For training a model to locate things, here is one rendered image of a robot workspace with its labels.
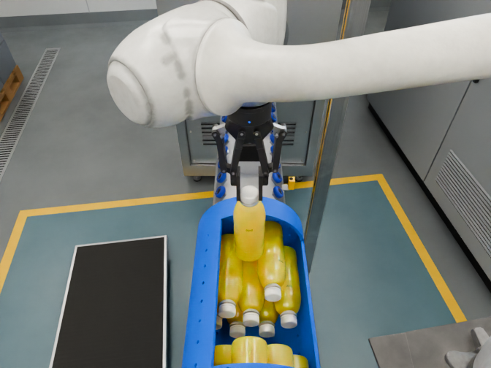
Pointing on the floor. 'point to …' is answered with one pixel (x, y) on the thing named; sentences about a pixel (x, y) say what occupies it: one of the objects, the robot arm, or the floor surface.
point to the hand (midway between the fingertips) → (249, 184)
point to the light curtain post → (332, 133)
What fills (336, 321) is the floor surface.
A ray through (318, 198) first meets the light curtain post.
